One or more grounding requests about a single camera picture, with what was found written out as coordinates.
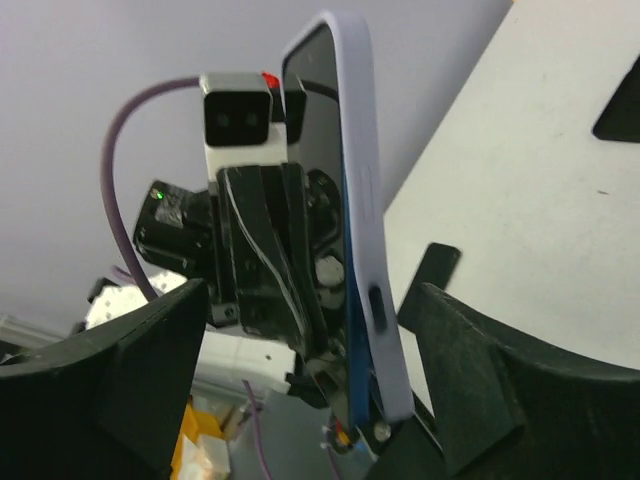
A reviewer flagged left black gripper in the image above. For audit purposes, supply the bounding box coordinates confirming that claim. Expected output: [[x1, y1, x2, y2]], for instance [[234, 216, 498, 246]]
[[210, 163, 328, 350]]

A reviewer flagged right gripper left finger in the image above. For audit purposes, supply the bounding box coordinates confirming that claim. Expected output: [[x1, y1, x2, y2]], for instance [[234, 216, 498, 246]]
[[1, 280, 208, 479]]

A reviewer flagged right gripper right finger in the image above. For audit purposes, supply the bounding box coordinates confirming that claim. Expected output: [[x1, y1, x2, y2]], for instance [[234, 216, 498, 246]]
[[404, 284, 639, 479]]

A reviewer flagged black phone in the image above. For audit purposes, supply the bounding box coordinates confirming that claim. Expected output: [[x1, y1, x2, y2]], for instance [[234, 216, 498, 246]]
[[398, 243, 462, 332]]

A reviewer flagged colourful clutter pile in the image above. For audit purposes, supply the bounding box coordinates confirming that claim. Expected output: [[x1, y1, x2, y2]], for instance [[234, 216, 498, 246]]
[[170, 395, 247, 480]]

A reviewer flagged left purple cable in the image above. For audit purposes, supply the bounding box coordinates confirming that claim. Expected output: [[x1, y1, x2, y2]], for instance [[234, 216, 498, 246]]
[[99, 74, 274, 480]]

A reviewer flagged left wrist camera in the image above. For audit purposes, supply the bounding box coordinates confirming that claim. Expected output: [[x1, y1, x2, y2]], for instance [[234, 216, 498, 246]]
[[199, 72, 286, 181]]

